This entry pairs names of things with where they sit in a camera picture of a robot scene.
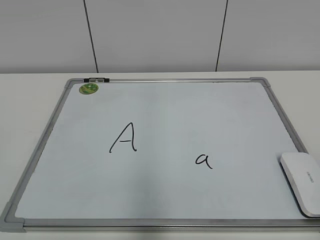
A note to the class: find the white rectangular board eraser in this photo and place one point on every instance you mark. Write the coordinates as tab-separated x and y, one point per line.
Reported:
303	174

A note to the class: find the round green magnet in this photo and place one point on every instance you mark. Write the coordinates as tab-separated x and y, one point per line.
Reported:
88	88

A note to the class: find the white whiteboard with grey frame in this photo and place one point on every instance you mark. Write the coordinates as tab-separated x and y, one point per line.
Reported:
161	154

